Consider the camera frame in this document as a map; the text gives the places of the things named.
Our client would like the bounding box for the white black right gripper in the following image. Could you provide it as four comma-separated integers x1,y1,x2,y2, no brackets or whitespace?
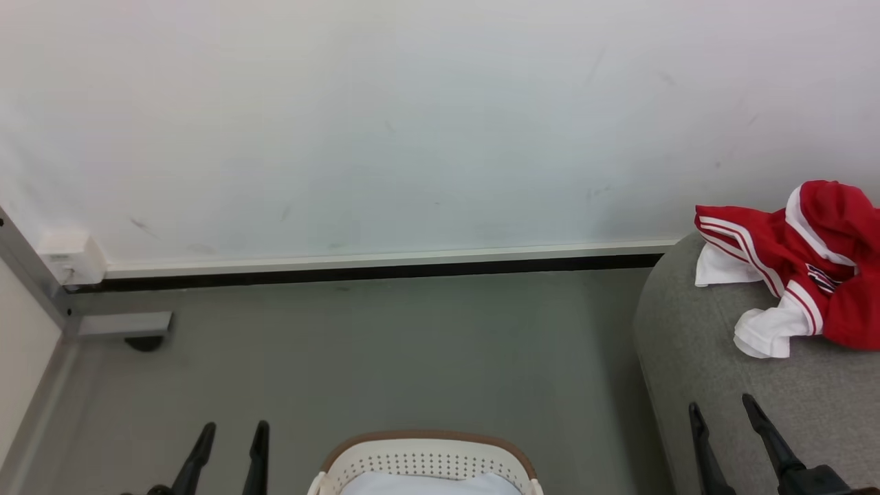
688,393,880,495

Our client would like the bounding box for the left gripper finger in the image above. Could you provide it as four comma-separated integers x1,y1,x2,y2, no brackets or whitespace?
241,421,270,495
170,422,217,495

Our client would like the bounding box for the red white sports jersey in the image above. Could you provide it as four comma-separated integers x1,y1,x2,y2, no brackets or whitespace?
693,180,880,360

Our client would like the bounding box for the grey upholstered seat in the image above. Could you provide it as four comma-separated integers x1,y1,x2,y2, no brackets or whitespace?
632,230,880,495

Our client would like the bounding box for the grey metal partition foot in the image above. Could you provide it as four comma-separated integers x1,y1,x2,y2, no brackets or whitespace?
77,311,173,338

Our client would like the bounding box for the white laundry basket brown rim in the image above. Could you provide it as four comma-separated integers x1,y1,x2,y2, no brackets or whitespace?
307,430,545,495

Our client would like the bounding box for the pale white cloth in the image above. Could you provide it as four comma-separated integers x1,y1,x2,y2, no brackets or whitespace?
340,472,523,495

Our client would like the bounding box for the black baseboard strip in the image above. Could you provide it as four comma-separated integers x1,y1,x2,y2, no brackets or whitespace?
69,254,666,294

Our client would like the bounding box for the white wall junction box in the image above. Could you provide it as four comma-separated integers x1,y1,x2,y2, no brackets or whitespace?
38,229,108,287

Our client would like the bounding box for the white wall cable trunking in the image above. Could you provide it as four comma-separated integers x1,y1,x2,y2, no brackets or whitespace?
103,239,681,280

